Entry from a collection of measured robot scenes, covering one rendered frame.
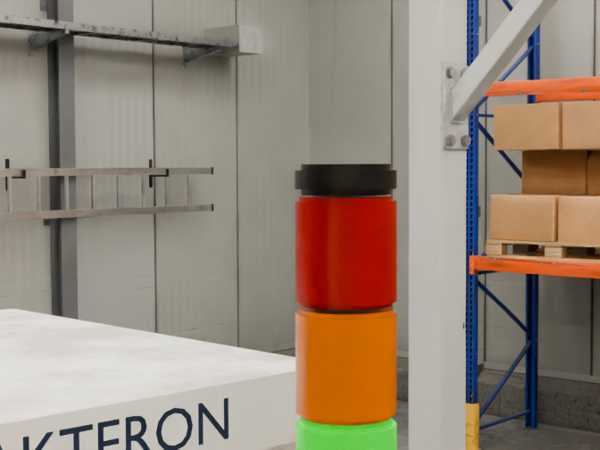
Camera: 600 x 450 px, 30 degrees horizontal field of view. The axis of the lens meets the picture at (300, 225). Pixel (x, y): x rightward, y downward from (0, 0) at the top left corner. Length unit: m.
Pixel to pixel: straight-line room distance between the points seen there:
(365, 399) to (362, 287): 0.05
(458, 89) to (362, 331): 2.57
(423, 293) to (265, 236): 8.47
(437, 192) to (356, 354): 2.56
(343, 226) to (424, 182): 2.59
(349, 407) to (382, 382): 0.02
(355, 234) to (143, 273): 9.91
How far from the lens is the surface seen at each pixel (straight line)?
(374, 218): 0.53
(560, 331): 10.47
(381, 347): 0.54
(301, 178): 0.54
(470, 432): 9.40
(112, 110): 10.18
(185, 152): 10.74
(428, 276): 3.12
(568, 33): 10.40
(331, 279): 0.53
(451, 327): 3.15
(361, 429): 0.54
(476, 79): 3.05
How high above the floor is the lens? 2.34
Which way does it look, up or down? 3 degrees down
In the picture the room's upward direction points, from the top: straight up
